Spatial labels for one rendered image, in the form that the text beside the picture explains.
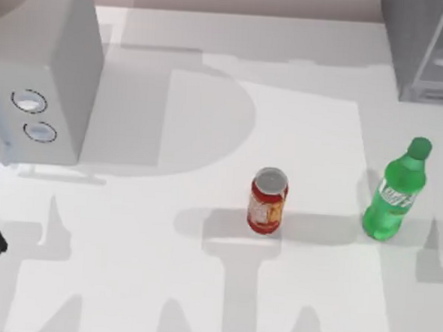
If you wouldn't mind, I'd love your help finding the green bottle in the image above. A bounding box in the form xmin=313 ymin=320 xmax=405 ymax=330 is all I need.
xmin=360 ymin=133 xmax=434 ymax=245

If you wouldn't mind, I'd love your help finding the small round microwave knob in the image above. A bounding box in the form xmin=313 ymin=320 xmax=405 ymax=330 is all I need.
xmin=23 ymin=120 xmax=59 ymax=143

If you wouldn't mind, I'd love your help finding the grey cabinet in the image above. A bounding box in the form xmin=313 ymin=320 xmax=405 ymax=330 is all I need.
xmin=373 ymin=0 xmax=443 ymax=108

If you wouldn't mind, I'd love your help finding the red and white can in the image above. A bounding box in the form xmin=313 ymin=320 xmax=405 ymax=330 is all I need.
xmin=246 ymin=165 xmax=291 ymax=237

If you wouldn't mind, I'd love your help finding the pale microwave oven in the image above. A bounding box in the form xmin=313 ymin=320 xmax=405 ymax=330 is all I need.
xmin=0 ymin=0 xmax=108 ymax=171

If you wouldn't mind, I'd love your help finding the large round microwave knob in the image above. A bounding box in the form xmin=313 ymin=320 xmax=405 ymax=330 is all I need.
xmin=9 ymin=88 xmax=50 ymax=116

